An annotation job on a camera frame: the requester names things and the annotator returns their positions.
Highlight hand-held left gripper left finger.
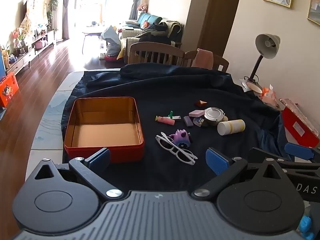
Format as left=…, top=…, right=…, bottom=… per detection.
left=34, top=147, right=123, bottom=201

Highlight teal sofa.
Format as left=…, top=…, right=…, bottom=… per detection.
left=119, top=12, right=185, bottom=64

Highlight beige blanket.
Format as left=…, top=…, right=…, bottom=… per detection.
left=160, top=20, right=182, bottom=41

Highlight pile of dark clothes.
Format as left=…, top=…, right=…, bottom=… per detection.
left=139, top=22, right=173, bottom=43

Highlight purple spiky toy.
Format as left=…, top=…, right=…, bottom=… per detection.
left=169, top=129, right=192, bottom=149

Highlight white and yellow bottle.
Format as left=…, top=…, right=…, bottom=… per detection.
left=217, top=119, right=246, bottom=136

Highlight grey desk lamp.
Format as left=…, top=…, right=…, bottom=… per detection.
left=241, top=34, right=281, bottom=93

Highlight blue and white bag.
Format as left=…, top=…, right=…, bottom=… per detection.
left=101, top=25, right=122, bottom=57

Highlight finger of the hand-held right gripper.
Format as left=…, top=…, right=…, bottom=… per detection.
left=284, top=142, right=320, bottom=161
left=249, top=147, right=320, bottom=175

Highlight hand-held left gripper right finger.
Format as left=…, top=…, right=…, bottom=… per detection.
left=191, top=148, right=287, bottom=202

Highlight red metal tin box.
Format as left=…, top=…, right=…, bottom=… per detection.
left=64, top=97, right=145, bottom=163

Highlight tall green plant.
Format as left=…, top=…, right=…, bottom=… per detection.
left=46, top=0, right=59, bottom=30

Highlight low wooden cabinet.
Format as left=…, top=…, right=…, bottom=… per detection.
left=5, top=30, right=57, bottom=75

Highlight pink towel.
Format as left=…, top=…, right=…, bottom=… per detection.
left=192, top=48, right=214, bottom=69

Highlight orange and pink plastic bag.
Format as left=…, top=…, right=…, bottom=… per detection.
left=260, top=85, right=285, bottom=111

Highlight red box with clear lid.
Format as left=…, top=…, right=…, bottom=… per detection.
left=279, top=98, right=320, bottom=148

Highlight bright blue object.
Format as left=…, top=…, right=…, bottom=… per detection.
left=299, top=215, right=316, bottom=240

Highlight wooden dining chair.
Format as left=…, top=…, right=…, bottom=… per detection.
left=184, top=50, right=230, bottom=72
left=127, top=42, right=185, bottom=67

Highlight white sunglasses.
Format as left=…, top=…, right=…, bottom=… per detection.
left=155, top=132, right=198, bottom=166

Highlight brown wooden door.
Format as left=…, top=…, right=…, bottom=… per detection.
left=200, top=0, right=244, bottom=58

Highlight dark blue cloth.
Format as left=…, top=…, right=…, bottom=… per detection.
left=61, top=63, right=294, bottom=193

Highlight round jar with silver lid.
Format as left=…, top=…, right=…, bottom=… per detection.
left=201, top=107, right=225, bottom=127

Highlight pink cylinder tube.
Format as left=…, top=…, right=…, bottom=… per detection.
left=155, top=116, right=175, bottom=125

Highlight coffee table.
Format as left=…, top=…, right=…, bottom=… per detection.
left=82, top=25, right=110, bottom=43

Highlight potted flowers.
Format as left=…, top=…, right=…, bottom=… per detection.
left=10, top=26, right=28, bottom=55

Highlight orange gift box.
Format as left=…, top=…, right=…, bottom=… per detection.
left=0, top=72, right=19, bottom=107

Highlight white standing air conditioner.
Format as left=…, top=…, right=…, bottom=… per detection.
left=54, top=0, right=65, bottom=42

